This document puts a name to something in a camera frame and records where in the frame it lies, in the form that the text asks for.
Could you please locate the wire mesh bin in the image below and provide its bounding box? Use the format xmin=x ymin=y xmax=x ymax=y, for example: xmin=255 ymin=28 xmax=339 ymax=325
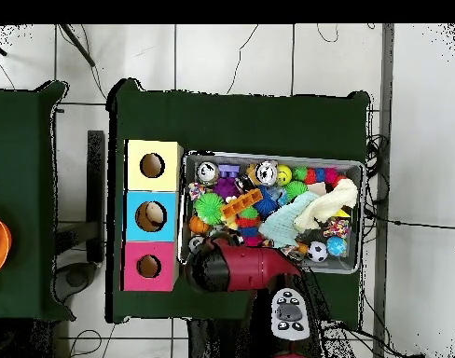
xmin=177 ymin=149 xmax=365 ymax=276

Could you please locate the silver drink can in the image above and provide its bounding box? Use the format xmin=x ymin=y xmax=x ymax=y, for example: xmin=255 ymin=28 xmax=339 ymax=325
xmin=194 ymin=160 xmax=220 ymax=186

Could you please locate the dark green table cloth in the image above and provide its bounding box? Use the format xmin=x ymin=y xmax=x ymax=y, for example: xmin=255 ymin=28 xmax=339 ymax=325
xmin=104 ymin=77 xmax=371 ymax=324
xmin=0 ymin=80 xmax=76 ymax=323

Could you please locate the grey stand base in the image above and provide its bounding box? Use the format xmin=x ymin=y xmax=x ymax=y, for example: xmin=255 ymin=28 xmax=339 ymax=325
xmin=53 ymin=260 xmax=99 ymax=304

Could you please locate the soccer ball toy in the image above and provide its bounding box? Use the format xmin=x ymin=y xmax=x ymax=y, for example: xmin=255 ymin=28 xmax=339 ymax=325
xmin=306 ymin=241 xmax=329 ymax=263

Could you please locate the mint knitted cloth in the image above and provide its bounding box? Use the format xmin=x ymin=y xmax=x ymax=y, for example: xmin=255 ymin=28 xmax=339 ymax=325
xmin=258 ymin=190 xmax=322 ymax=249

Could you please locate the green spiky rubber ball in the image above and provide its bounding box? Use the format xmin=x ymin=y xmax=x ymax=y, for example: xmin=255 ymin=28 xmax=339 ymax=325
xmin=193 ymin=191 xmax=227 ymax=226

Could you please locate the crushed silver can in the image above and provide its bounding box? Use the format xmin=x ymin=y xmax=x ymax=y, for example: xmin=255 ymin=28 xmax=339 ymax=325
xmin=254 ymin=159 xmax=280 ymax=186

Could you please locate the black floor cable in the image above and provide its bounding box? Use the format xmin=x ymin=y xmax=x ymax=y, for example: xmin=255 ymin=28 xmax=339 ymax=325
xmin=365 ymin=209 xmax=455 ymax=229

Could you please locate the yellow smiley ball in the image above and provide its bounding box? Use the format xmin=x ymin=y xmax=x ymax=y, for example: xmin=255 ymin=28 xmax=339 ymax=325
xmin=276 ymin=164 xmax=294 ymax=186

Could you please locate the black tripod leg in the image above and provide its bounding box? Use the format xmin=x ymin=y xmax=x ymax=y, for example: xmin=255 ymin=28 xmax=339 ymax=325
xmin=59 ymin=24 xmax=97 ymax=68

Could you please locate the cream knitted cloth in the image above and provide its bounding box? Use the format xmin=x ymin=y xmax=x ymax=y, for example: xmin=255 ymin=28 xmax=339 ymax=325
xmin=293 ymin=177 xmax=360 ymax=231

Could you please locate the purple monster toy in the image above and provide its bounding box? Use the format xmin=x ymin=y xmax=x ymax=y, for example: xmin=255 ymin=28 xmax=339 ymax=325
xmin=213 ymin=177 xmax=242 ymax=200

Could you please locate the wooden box with three holes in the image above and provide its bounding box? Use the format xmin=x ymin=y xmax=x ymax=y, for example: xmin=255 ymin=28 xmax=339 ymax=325
xmin=119 ymin=138 xmax=185 ymax=293

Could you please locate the blue globe ball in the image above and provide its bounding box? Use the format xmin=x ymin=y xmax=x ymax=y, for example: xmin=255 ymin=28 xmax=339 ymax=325
xmin=326 ymin=235 xmax=349 ymax=258

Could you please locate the orange toy building block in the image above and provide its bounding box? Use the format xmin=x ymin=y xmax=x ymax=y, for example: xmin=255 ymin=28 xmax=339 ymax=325
xmin=220 ymin=187 xmax=265 ymax=220

